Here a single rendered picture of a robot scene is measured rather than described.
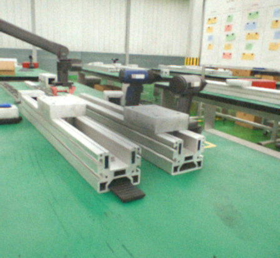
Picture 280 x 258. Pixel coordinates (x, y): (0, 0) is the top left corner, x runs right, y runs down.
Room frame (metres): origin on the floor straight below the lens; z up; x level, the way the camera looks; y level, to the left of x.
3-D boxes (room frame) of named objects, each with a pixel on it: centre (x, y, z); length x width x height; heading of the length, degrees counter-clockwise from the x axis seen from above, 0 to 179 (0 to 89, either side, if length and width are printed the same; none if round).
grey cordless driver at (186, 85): (0.92, -0.17, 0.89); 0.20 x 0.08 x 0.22; 138
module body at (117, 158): (0.86, 0.25, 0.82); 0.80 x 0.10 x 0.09; 33
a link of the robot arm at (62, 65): (1.46, 0.41, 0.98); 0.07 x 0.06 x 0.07; 118
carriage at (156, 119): (0.75, -0.04, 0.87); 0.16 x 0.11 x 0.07; 33
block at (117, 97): (1.33, 0.14, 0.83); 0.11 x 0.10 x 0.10; 102
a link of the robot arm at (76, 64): (1.47, 0.38, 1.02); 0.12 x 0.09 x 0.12; 118
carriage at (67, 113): (0.86, 0.25, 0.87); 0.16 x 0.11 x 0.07; 33
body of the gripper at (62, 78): (1.45, 0.41, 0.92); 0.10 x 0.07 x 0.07; 123
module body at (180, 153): (0.96, 0.09, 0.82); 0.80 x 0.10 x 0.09; 33
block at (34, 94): (1.23, 0.51, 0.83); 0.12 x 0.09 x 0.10; 123
